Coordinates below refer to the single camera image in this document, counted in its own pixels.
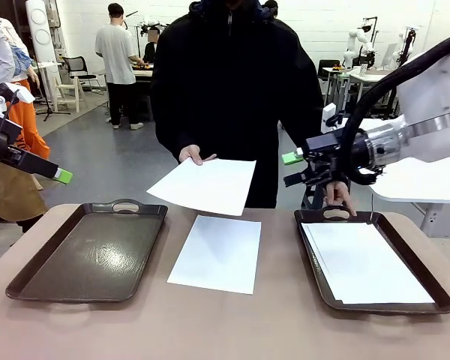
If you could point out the wooden top work table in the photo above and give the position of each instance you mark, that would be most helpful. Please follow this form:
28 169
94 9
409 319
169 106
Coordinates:
142 73

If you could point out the black floor stand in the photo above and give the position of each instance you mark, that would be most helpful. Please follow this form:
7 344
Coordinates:
48 110

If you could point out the mannequin with orange trousers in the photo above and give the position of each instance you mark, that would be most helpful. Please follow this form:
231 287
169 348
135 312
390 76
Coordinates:
30 127

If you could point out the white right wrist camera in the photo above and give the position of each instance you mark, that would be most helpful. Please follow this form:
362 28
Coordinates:
328 116

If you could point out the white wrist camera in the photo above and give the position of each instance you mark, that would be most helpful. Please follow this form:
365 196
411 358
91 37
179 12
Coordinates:
328 116
20 93

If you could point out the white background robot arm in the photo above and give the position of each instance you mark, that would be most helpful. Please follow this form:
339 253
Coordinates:
400 43
354 41

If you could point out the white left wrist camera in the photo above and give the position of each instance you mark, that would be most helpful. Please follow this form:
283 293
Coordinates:
20 93

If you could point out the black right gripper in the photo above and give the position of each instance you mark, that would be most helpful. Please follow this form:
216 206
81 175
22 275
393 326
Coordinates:
326 153

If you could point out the white background desk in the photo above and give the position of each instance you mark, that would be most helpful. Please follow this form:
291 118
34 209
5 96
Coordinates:
367 77

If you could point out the man in white t-shirt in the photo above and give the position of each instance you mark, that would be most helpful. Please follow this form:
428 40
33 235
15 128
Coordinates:
116 52

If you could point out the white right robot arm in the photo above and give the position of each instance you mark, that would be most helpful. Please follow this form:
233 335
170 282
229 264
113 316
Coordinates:
435 123

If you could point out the black tripod stand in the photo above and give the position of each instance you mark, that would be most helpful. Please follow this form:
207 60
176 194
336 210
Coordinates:
410 41

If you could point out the brown plastic tray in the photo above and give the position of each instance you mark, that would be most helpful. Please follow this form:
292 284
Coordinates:
311 243
97 258

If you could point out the person's right hand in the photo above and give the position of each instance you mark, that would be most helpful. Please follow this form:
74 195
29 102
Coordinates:
193 153

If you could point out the dark step stool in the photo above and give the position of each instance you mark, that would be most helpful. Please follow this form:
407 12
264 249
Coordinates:
313 197

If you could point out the person in black jacket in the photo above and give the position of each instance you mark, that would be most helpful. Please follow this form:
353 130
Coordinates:
232 93

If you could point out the person's left forearm black sleeve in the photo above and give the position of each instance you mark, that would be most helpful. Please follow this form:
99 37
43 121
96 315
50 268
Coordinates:
303 127

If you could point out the black mesh office chair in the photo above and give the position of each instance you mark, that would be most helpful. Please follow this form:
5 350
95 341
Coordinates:
75 65

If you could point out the seated person in background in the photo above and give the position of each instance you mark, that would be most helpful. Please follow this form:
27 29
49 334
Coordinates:
150 48

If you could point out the person's right forearm black sleeve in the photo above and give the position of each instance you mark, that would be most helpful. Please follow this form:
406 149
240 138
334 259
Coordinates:
172 123

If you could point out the large white table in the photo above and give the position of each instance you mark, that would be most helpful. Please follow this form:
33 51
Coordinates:
416 180

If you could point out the white tower air conditioner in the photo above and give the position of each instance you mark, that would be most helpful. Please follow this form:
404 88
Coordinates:
41 33

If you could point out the person's left hand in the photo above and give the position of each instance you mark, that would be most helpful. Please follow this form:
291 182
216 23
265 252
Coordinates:
337 193

